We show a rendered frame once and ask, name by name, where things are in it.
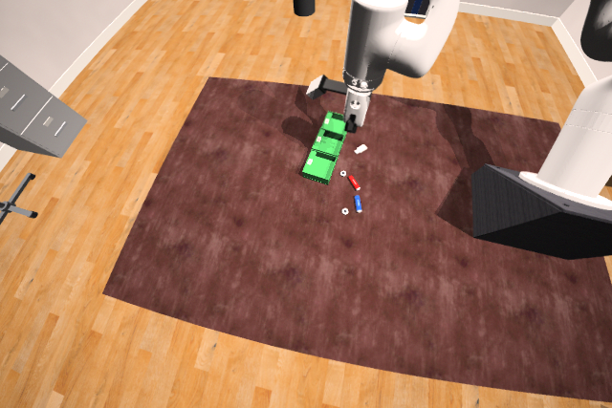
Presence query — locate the red battery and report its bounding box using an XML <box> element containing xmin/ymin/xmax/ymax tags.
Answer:
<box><xmin>348</xmin><ymin>176</ymin><xmax>361</xmax><ymax>190</ymax></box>

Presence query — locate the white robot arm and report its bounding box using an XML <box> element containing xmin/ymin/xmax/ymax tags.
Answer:
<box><xmin>306</xmin><ymin>0</ymin><xmax>612</xmax><ymax>210</ymax></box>

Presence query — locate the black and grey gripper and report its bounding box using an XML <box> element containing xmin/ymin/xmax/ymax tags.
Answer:
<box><xmin>343</xmin><ymin>81</ymin><xmax>377</xmax><ymax>134</ymax></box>

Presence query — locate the green rack of bins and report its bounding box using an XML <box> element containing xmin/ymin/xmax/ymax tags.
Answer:
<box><xmin>302</xmin><ymin>111</ymin><xmax>347</xmax><ymax>185</ymax></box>

